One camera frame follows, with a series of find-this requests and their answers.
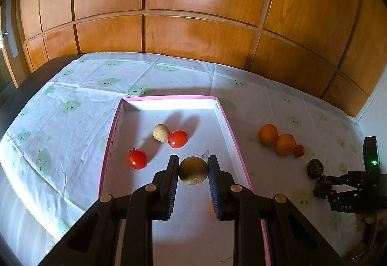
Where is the dark brown wrinkled fruit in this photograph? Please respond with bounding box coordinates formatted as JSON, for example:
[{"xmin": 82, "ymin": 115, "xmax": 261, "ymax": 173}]
[
  {"xmin": 306, "ymin": 159, "xmax": 324, "ymax": 179},
  {"xmin": 315, "ymin": 175, "xmax": 333, "ymax": 191}
]

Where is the red cherry tomato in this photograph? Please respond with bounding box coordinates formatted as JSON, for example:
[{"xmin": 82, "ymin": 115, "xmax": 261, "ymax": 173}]
[
  {"xmin": 127, "ymin": 149, "xmax": 148, "ymax": 170},
  {"xmin": 293, "ymin": 144, "xmax": 305, "ymax": 158},
  {"xmin": 168, "ymin": 130, "xmax": 188, "ymax": 149}
]

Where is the orange mandarin with leaf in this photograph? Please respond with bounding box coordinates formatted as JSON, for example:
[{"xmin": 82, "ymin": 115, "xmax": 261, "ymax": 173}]
[{"xmin": 274, "ymin": 134, "xmax": 296, "ymax": 157}]

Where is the small orange mandarin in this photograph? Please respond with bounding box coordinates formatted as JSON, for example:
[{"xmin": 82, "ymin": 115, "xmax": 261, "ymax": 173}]
[{"xmin": 209, "ymin": 202, "xmax": 217, "ymax": 218}]

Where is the yellowish round longan fruit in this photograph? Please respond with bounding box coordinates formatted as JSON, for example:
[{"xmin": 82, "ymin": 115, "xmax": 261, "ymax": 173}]
[{"xmin": 179, "ymin": 157, "xmax": 208, "ymax": 185}]

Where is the pale round longan fruit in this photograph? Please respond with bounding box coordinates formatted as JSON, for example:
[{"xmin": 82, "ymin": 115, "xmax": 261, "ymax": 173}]
[{"xmin": 152, "ymin": 124, "xmax": 170, "ymax": 142}]

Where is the person's right hand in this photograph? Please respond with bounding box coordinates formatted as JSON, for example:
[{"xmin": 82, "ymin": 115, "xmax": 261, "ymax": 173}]
[{"xmin": 356, "ymin": 210, "xmax": 386, "ymax": 243}]

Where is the white tablecloth with green clouds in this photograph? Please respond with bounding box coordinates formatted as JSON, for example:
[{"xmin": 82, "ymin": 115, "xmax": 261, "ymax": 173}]
[{"xmin": 1, "ymin": 53, "xmax": 364, "ymax": 264}]

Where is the pink-edged white cardboard tray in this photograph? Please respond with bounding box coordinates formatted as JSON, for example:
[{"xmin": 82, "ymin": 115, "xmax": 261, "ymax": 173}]
[{"xmin": 99, "ymin": 96, "xmax": 271, "ymax": 265}]

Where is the wooden door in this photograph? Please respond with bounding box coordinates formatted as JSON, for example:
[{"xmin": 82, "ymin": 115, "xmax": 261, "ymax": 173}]
[{"xmin": 1, "ymin": 0, "xmax": 30, "ymax": 88}]

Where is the wooden wall cabinet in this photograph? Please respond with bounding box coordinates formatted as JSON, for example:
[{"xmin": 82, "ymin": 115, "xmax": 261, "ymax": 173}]
[{"xmin": 16, "ymin": 0, "xmax": 386, "ymax": 116}]

